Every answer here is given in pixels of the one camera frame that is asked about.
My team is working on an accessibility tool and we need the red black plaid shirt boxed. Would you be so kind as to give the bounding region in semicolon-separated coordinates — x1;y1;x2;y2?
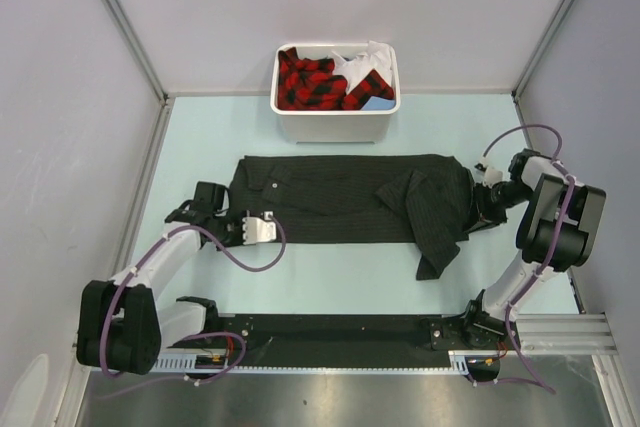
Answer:
275;47;395;112

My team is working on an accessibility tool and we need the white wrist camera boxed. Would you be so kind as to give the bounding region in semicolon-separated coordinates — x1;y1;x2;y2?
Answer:
241;211;278;245
474;162;503;188

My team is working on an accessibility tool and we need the white slotted cable duct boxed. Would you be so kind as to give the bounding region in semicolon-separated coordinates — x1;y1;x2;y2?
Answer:
151;352;469;377

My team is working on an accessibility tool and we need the white shirt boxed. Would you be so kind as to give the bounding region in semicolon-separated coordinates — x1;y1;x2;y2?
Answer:
329;41;393;94

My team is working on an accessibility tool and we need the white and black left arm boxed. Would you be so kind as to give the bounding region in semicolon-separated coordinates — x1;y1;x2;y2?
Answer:
76;181;242;376

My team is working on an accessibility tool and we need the light blue shirt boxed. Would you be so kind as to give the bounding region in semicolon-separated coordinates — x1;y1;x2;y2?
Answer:
362;97;396;111

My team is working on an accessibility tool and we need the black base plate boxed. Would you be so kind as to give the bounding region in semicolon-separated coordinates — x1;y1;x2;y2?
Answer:
164;312;524;353

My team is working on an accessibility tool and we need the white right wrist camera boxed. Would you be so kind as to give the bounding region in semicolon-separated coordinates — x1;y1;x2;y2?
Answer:
474;162;503;188

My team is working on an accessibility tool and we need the white plastic bin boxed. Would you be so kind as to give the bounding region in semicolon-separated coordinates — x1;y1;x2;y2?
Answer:
270;41;401;143

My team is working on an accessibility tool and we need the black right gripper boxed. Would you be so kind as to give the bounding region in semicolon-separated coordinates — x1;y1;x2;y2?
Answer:
462;180;534;233

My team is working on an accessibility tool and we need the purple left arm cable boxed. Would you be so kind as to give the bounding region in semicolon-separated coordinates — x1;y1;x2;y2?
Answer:
97;214;287;401

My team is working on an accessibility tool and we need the dark pinstriped long sleeve shirt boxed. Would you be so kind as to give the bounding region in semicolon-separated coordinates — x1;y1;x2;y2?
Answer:
230;154;484;281

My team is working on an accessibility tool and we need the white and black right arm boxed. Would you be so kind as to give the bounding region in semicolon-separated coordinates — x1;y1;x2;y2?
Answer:
461;149;606;349

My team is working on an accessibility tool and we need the aluminium frame rail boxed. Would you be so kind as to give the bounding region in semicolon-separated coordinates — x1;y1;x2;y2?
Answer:
516;314;617;356

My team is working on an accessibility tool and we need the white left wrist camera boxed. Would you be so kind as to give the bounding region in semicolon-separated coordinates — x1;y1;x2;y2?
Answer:
241;211;278;245

